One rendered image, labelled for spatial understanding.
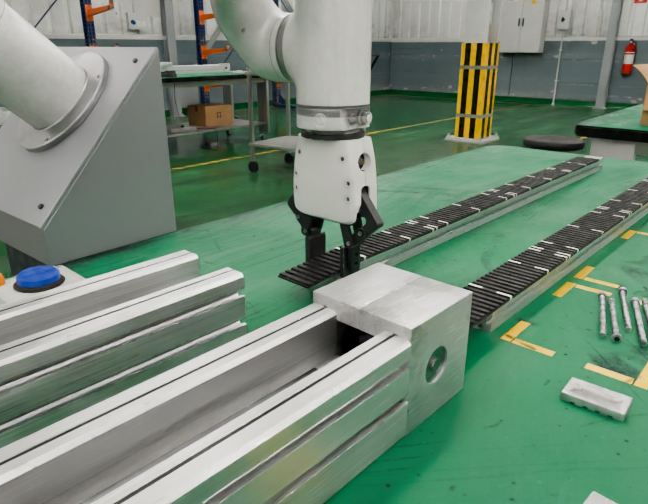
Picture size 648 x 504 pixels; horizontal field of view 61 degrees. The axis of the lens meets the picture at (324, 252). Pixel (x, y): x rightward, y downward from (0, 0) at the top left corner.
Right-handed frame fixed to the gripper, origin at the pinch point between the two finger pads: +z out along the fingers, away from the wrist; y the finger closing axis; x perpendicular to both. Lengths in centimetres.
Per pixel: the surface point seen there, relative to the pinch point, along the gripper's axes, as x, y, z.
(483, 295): -3.0, -19.2, 0.5
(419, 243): -17.9, -1.3, 2.7
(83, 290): 30.2, 2.5, -4.4
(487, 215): -38.3, -1.8, 2.7
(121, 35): -387, 757, -40
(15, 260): 20, 55, 9
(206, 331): 22.9, -5.0, -0.2
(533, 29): -1041, 426, -55
